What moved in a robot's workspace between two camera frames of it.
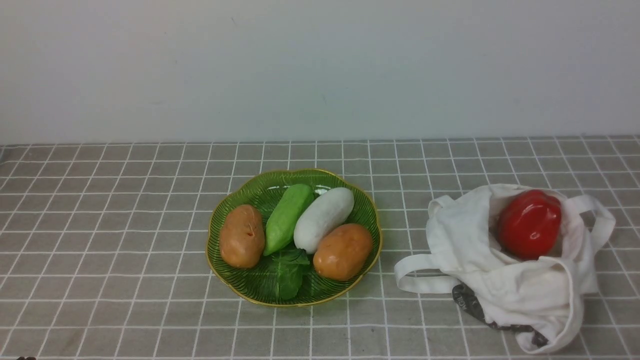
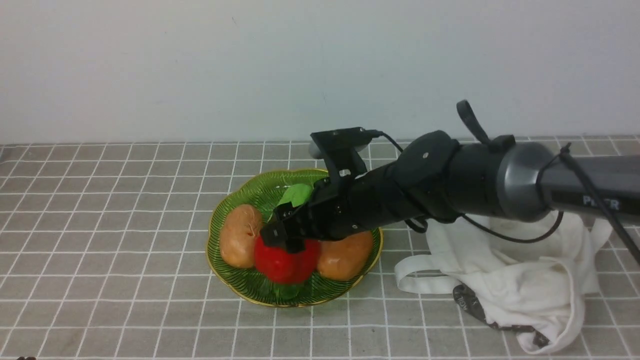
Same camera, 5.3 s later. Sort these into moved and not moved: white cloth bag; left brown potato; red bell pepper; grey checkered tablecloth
Moved: red bell pepper
Not moved: grey checkered tablecloth; left brown potato; white cloth bag
